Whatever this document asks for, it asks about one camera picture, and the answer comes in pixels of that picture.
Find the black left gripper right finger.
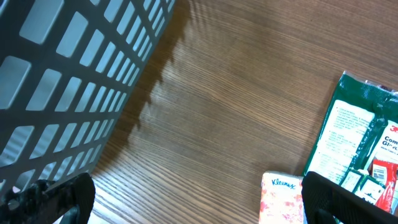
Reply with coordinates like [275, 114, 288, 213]
[302, 172, 397, 224]

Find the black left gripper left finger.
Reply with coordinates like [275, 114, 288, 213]
[1, 172, 95, 224]

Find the black white small box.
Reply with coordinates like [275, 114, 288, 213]
[340, 168, 386, 205]

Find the orange Kleenex tissue pack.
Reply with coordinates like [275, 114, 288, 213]
[259, 171, 307, 224]

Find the red stick sachet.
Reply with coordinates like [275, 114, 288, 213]
[372, 159, 397, 214]

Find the green 3M gloves package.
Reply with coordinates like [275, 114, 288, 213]
[302, 70, 398, 215]

